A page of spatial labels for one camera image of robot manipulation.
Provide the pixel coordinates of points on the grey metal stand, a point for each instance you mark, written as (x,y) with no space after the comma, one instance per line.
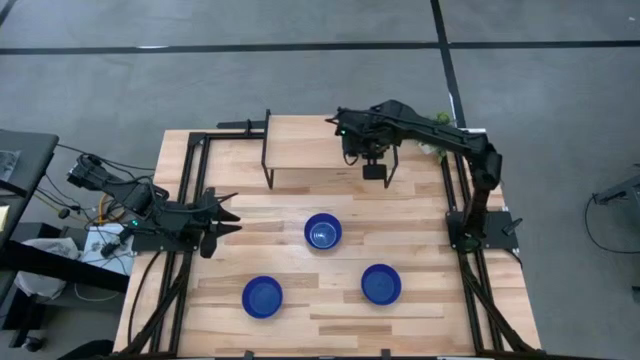
(620,192)

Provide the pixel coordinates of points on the blue mini bowl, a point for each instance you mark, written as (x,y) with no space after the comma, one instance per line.
(381,284)
(262,297)
(323,231)

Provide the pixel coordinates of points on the wooden shelf riser black legs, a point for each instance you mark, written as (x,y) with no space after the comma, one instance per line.
(300,142)

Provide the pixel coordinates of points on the grey paper sheet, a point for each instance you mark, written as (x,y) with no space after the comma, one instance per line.
(9,165)

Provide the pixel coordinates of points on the white plastic bag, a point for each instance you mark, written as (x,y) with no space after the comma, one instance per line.
(40,286)

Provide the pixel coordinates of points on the black aluminium table frame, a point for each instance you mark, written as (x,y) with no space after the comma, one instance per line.
(225,135)

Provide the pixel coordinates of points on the long black table clamp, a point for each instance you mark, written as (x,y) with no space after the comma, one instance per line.
(240,124)

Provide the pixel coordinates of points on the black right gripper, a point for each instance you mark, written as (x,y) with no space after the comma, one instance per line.
(370,142)

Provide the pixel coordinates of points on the white power box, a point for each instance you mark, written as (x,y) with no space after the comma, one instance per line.
(95,250)

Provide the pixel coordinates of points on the black table beam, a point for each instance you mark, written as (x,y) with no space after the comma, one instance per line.
(60,265)

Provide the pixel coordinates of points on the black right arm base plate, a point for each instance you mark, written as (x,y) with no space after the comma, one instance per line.
(495,241)

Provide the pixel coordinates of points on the small black edge bracket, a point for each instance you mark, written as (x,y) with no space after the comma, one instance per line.
(385,354)

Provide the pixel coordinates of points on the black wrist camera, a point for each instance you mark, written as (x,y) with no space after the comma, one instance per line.
(374,171)
(209,246)

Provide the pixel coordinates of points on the green potted plant white pot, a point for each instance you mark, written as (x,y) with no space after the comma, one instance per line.
(442,119)

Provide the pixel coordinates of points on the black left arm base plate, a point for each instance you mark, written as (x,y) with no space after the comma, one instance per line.
(160,245)

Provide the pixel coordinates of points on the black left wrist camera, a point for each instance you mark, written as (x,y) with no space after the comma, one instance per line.
(209,246)

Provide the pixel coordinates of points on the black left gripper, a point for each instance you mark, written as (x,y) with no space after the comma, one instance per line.
(205,215)

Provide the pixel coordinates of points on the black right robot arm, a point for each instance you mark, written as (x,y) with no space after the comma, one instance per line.
(440,132)

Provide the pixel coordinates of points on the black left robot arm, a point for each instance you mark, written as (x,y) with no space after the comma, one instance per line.
(135,197)

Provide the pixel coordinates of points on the black side desk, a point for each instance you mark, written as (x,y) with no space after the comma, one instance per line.
(30,155)

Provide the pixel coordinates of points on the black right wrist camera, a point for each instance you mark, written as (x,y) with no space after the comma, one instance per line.
(374,171)

